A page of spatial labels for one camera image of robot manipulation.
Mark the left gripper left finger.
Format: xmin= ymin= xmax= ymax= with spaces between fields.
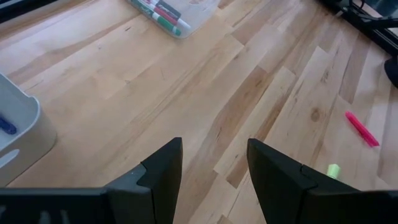
xmin=0 ymin=137 xmax=183 ymax=224

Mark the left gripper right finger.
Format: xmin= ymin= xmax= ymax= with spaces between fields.
xmin=248 ymin=139 xmax=398 ymax=224

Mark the light green highlighter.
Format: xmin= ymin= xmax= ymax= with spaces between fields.
xmin=326 ymin=163 xmax=342 ymax=180

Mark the small purple marker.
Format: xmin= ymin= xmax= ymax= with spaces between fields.
xmin=0 ymin=114 xmax=18 ymax=136

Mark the green dry-erase marker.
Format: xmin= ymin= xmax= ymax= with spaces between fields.
xmin=130 ymin=0 xmax=182 ymax=37

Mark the red dry-erase marker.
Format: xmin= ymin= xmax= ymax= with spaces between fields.
xmin=141 ymin=0 xmax=191 ymax=30

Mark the black dry-erase marker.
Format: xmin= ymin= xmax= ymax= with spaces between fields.
xmin=155 ymin=0 xmax=182 ymax=19

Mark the left clear plastic bin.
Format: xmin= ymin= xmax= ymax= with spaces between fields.
xmin=0 ymin=73 xmax=58 ymax=187

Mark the clear plastic bin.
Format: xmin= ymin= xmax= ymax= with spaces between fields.
xmin=0 ymin=73 xmax=58 ymax=187
xmin=126 ymin=0 xmax=221 ymax=40

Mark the pink highlighter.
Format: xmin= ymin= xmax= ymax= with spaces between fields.
xmin=345 ymin=111 xmax=381 ymax=148

